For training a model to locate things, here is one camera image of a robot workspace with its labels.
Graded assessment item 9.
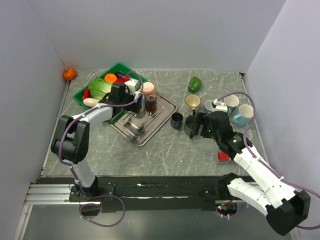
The dark grey mug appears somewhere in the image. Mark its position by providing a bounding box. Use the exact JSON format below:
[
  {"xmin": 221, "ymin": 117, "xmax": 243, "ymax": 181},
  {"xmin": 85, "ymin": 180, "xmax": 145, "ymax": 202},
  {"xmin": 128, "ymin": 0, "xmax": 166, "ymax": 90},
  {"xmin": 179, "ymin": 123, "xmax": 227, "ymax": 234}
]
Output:
[{"xmin": 183, "ymin": 115, "xmax": 192, "ymax": 137}]

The grey blue faceted mug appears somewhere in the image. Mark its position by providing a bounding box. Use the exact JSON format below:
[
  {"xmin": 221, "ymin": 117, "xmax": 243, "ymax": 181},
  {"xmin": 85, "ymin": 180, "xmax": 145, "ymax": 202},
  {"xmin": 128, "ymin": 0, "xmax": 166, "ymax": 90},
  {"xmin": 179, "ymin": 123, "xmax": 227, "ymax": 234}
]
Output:
[{"xmin": 203, "ymin": 100, "xmax": 215, "ymax": 114}]

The cream mug black handle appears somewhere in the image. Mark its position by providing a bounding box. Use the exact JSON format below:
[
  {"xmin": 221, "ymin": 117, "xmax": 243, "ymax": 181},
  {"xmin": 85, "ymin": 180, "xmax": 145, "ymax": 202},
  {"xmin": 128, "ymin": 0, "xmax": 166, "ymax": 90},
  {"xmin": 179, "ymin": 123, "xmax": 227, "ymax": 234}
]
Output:
[{"xmin": 183, "ymin": 94, "xmax": 201, "ymax": 115}]

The dark blue mug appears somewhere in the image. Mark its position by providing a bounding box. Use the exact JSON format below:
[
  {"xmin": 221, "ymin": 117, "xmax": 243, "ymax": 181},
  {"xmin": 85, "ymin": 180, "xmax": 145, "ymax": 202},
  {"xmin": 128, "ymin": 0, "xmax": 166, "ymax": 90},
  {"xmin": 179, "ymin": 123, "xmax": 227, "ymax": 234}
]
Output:
[{"xmin": 170, "ymin": 112, "xmax": 183, "ymax": 130}]

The white mug blue text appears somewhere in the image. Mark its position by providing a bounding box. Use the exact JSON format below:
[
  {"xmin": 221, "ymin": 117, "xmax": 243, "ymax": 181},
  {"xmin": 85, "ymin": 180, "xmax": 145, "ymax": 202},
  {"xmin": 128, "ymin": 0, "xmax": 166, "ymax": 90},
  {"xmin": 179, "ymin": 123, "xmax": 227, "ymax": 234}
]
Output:
[{"xmin": 223, "ymin": 94, "xmax": 240, "ymax": 116}]

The light blue faceted mug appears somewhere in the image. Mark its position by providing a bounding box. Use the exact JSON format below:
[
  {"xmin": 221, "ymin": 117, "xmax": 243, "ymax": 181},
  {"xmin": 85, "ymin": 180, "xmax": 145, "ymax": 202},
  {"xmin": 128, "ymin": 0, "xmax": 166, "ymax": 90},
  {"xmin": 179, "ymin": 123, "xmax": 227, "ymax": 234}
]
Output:
[{"xmin": 232, "ymin": 104, "xmax": 254, "ymax": 127}]

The light blue white-bottom mug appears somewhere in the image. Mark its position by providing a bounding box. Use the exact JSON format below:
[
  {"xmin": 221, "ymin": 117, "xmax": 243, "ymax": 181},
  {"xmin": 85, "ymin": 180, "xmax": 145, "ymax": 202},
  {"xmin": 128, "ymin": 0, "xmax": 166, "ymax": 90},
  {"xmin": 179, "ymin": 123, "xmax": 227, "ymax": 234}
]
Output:
[{"xmin": 139, "ymin": 93, "xmax": 146, "ymax": 112}]

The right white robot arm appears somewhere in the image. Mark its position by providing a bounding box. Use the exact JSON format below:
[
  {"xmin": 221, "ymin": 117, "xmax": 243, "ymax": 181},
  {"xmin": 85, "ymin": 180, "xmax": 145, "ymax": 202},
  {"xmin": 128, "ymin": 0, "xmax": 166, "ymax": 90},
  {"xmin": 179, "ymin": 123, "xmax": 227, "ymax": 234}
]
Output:
[{"xmin": 185, "ymin": 111, "xmax": 311, "ymax": 236}]

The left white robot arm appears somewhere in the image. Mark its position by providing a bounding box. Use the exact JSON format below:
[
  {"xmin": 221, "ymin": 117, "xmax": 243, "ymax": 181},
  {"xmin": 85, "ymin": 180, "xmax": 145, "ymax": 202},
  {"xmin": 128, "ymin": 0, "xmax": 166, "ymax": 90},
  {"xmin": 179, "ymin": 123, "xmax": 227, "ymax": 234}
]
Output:
[{"xmin": 50, "ymin": 83, "xmax": 143, "ymax": 201}]

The pink mug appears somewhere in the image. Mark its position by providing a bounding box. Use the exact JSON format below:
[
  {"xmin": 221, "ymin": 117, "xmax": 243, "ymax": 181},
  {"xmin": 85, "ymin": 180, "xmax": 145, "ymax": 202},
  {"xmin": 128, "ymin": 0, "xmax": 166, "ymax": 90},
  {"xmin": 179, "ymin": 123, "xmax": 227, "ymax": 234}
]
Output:
[{"xmin": 142, "ymin": 82, "xmax": 156, "ymax": 99}]

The maroon mug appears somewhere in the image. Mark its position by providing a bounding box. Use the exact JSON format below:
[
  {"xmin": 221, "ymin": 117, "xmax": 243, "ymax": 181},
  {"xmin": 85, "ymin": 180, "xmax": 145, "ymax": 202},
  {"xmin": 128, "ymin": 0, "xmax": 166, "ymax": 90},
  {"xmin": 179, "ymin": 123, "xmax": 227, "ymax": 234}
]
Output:
[{"xmin": 145, "ymin": 95, "xmax": 158, "ymax": 116}]

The toy red pepper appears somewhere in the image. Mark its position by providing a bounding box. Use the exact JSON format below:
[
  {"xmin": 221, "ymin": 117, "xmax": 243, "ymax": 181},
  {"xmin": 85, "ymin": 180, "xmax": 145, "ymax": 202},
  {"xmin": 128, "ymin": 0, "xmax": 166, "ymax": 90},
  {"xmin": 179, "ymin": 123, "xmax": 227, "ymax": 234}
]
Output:
[{"xmin": 115, "ymin": 77, "xmax": 130, "ymax": 84}]

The toy purple eggplant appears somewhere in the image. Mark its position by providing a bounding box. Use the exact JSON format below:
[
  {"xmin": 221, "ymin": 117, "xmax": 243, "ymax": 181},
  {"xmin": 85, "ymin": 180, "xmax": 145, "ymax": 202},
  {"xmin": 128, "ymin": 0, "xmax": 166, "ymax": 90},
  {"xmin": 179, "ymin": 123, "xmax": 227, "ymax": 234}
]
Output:
[{"xmin": 114, "ymin": 72, "xmax": 130, "ymax": 79}]

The toy orange carrot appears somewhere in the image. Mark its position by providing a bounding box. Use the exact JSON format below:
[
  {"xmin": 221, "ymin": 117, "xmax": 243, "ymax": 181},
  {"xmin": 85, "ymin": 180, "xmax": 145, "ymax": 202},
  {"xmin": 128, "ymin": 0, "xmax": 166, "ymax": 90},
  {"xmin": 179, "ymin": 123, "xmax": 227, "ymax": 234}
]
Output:
[{"xmin": 104, "ymin": 73, "xmax": 118, "ymax": 83}]

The toy cabbage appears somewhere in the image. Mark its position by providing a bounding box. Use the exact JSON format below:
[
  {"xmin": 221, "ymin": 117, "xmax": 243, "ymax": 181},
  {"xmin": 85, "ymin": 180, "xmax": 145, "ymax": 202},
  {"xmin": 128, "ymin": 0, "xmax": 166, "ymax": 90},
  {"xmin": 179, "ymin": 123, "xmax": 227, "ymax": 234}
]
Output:
[{"xmin": 88, "ymin": 77, "xmax": 112, "ymax": 100}]

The green plastic basket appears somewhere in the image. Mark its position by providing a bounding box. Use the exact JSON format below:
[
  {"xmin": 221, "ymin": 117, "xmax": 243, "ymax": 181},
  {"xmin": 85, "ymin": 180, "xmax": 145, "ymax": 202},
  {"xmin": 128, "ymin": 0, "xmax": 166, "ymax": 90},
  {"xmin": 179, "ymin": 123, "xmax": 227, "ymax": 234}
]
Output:
[{"xmin": 73, "ymin": 62, "xmax": 133, "ymax": 110}]

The toy white radish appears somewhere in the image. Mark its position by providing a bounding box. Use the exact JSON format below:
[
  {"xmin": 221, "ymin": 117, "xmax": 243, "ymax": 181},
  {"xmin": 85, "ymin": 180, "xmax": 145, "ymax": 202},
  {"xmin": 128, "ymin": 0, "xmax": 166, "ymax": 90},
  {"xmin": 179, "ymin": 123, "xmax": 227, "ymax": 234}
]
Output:
[{"xmin": 82, "ymin": 97, "xmax": 100, "ymax": 108}]

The red box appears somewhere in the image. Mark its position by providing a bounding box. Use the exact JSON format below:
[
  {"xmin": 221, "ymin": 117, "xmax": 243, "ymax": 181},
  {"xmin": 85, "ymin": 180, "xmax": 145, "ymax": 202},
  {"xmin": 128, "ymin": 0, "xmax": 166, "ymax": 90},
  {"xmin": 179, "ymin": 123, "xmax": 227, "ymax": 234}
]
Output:
[{"xmin": 217, "ymin": 152, "xmax": 231, "ymax": 165}]

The toy red chili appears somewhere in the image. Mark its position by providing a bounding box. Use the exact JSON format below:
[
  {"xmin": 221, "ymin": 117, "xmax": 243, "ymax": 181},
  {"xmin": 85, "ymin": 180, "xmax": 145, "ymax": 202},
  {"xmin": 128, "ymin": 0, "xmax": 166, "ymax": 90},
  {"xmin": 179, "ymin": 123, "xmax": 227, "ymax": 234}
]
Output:
[{"xmin": 82, "ymin": 88, "xmax": 91, "ymax": 100}]

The steel tray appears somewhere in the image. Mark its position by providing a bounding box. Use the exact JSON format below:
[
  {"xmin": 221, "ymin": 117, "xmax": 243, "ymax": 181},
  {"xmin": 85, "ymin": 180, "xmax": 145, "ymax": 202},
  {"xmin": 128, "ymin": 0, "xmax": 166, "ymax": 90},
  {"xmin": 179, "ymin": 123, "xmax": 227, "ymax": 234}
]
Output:
[{"xmin": 109, "ymin": 92, "xmax": 178, "ymax": 147}]

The green bell pepper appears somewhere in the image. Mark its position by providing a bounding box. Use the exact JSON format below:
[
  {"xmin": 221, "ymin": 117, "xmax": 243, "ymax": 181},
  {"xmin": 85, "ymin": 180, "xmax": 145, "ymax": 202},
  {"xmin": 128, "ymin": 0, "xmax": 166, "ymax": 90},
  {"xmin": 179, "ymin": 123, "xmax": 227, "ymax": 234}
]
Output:
[{"xmin": 187, "ymin": 76, "xmax": 202, "ymax": 94}]

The small orange pumpkin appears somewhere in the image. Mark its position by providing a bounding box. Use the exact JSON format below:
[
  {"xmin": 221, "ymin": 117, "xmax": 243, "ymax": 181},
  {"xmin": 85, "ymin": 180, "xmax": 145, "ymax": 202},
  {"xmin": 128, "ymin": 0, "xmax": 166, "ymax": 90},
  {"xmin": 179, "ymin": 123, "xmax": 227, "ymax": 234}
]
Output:
[{"xmin": 62, "ymin": 67, "xmax": 77, "ymax": 81}]

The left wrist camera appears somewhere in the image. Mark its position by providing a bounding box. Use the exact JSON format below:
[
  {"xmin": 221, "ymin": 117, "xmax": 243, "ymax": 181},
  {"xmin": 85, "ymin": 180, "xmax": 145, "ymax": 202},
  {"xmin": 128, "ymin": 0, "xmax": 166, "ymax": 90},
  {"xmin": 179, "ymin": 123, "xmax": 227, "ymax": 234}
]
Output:
[{"xmin": 124, "ymin": 79, "xmax": 139, "ymax": 94}]

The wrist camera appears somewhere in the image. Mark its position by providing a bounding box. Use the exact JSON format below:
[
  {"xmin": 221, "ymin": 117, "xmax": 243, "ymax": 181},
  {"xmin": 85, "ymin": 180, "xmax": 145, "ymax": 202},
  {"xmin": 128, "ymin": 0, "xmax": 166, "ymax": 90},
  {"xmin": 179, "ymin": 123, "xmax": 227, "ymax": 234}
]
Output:
[
  {"xmin": 124, "ymin": 79, "xmax": 139, "ymax": 94},
  {"xmin": 212, "ymin": 99, "xmax": 228, "ymax": 113}
]

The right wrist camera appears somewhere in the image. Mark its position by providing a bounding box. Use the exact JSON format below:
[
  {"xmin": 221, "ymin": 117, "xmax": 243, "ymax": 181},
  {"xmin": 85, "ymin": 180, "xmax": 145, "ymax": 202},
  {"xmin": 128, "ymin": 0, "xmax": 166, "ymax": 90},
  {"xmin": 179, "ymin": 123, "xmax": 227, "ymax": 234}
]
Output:
[{"xmin": 212, "ymin": 99, "xmax": 228, "ymax": 113}]

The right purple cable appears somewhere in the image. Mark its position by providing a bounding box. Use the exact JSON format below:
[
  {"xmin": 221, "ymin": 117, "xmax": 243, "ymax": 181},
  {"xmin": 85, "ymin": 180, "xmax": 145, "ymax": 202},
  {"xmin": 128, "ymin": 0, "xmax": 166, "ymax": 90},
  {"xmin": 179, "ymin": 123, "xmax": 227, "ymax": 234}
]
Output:
[{"xmin": 216, "ymin": 91, "xmax": 320, "ymax": 230}]

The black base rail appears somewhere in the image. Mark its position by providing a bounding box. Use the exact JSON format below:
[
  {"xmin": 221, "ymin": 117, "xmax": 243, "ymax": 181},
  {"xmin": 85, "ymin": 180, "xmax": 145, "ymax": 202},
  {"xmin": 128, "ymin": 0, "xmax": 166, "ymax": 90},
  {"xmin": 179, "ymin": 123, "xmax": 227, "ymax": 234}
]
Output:
[{"xmin": 69, "ymin": 176, "xmax": 237, "ymax": 213}]

